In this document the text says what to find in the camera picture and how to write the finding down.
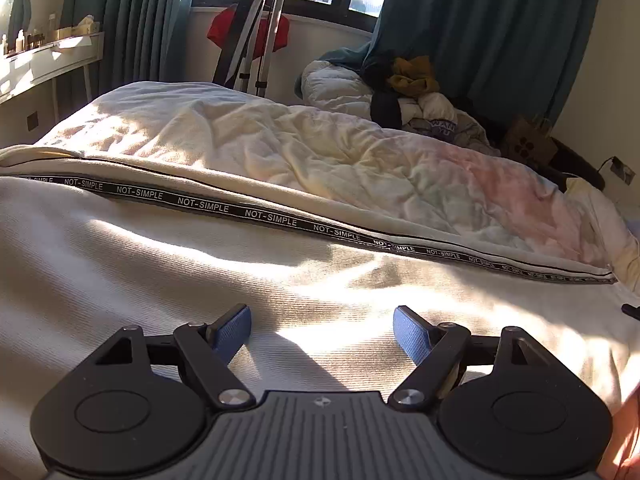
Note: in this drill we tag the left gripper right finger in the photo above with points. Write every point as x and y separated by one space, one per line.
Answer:
504 403

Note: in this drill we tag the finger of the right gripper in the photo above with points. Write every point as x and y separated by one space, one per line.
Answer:
631 311

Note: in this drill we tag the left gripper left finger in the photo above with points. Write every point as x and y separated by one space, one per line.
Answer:
140 402

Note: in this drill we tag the cream yellow pillow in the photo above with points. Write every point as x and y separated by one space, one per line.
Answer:
619 243

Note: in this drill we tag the brown paper bag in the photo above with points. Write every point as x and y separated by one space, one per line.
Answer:
528 141

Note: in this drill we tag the pastel tie-dye duvet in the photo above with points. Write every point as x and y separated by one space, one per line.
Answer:
337 157

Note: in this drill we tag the white purple print garment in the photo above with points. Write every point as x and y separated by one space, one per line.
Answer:
433 115

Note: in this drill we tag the teal curtain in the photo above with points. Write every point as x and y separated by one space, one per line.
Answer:
143 40
496 59

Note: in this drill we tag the black garment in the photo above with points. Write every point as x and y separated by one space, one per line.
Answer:
384 108

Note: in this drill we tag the mustard yellow garment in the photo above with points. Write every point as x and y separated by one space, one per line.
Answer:
413 78

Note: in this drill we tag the white dressing table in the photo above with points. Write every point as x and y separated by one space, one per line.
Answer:
71 48

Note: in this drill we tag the white puffy comforter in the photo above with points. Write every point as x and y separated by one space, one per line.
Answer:
335 89

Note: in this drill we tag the red cloth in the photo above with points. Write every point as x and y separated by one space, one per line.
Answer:
219 29

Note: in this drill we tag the black wall charger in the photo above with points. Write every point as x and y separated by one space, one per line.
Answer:
621 170

